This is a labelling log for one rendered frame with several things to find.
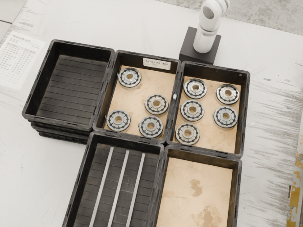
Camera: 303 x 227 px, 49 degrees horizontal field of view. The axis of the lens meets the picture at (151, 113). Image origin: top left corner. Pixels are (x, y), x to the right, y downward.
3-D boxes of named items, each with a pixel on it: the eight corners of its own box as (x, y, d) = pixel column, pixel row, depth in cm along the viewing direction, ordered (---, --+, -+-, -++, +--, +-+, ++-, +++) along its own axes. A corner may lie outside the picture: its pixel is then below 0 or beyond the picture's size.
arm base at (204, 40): (198, 34, 167) (204, 12, 152) (214, 42, 166) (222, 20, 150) (190, 48, 164) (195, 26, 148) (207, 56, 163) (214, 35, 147)
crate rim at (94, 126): (116, 52, 150) (116, 48, 148) (181, 62, 147) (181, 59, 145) (92, 132, 133) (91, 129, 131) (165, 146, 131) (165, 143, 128)
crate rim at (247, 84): (181, 62, 147) (182, 59, 145) (249, 74, 144) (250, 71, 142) (165, 146, 131) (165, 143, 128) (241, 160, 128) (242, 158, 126)
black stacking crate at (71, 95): (59, 54, 161) (52, 39, 151) (117, 64, 159) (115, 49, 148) (30, 127, 145) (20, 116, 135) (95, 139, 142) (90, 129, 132)
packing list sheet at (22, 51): (9, 29, 182) (9, 29, 181) (47, 40, 179) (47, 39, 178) (-22, 79, 168) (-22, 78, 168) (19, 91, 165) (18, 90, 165)
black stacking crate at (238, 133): (180, 74, 156) (182, 61, 146) (243, 85, 153) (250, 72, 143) (165, 153, 139) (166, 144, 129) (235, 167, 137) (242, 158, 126)
